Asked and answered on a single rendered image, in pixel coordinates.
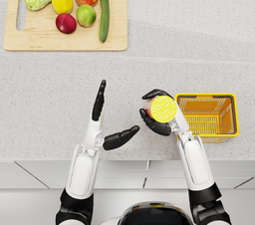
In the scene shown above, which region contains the green cucumber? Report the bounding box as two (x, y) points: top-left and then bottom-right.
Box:
(98, 0), (111, 44)

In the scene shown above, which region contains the green apple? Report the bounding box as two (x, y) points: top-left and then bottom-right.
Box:
(76, 4), (98, 28)

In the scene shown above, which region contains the yellow lemon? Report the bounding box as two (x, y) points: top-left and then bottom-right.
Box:
(51, 0), (75, 16)

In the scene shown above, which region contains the dark red apple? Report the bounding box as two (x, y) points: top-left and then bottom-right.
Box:
(55, 12), (78, 35)

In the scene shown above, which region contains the wooden cutting board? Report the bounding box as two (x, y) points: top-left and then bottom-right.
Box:
(3, 0), (128, 53)

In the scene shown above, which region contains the red potato chip can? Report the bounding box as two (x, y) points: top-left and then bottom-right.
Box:
(142, 95), (178, 124)

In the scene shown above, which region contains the yellow slatted basket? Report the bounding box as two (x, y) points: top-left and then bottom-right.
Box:
(174, 93), (240, 143)

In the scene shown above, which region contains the dark round robot body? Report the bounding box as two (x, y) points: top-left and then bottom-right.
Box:
(99, 201), (195, 225)

